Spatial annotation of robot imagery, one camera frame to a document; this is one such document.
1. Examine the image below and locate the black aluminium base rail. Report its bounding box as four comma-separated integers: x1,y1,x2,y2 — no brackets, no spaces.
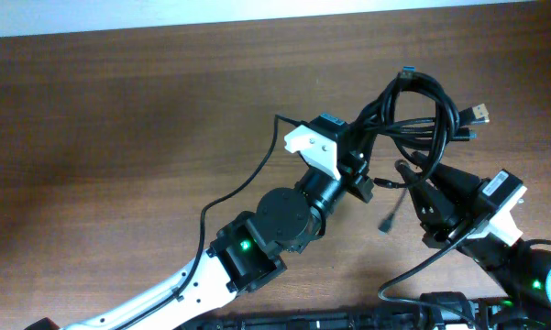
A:
173,292,551,330

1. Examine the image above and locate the black USB cable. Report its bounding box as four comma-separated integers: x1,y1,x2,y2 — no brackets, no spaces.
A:
346,66,490,235

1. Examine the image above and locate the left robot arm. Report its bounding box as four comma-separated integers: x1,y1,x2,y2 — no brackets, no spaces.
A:
71,114,374,330

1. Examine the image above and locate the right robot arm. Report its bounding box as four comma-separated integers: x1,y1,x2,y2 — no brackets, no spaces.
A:
395,161,551,325

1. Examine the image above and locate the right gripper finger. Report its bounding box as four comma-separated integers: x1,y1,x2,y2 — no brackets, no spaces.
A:
430,163,481,202
395,160,461,235

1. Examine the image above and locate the right camera black cable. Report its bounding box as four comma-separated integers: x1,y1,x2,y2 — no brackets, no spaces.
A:
377,214,491,330

